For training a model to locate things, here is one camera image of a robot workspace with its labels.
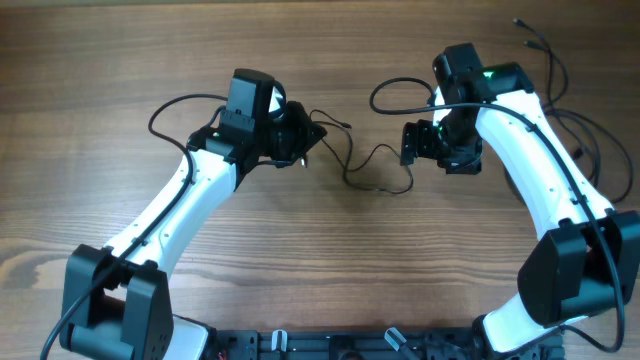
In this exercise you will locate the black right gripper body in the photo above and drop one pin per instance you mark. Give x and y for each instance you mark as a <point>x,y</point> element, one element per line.
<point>450,143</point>

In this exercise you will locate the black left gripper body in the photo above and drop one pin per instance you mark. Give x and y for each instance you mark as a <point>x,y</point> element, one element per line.
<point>287,135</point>

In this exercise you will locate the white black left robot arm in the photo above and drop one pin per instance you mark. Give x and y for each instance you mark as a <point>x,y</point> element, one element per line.
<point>116,300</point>

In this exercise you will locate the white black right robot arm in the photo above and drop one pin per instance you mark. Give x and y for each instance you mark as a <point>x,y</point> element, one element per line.
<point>587,256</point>

